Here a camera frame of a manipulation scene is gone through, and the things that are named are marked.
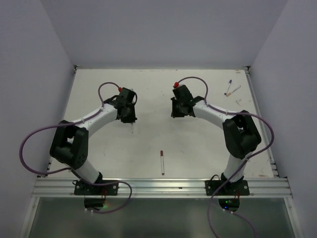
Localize blue capped white pen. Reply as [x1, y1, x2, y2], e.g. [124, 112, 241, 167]
[224, 79, 232, 95]

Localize aluminium frame rail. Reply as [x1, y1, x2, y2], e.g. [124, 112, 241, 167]
[32, 177, 292, 198]

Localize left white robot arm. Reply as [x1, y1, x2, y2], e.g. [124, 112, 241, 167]
[50, 87, 138, 195]

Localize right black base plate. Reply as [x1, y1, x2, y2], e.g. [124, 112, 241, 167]
[205, 174, 250, 196]

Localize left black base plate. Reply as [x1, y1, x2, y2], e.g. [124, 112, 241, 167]
[72, 180, 119, 196]

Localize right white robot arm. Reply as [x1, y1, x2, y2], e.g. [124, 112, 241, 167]
[171, 82, 262, 195]

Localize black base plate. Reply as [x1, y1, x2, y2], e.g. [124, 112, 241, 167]
[72, 180, 119, 196]
[205, 174, 250, 196]

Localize red capped white pen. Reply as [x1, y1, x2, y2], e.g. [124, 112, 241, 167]
[160, 150, 165, 176]

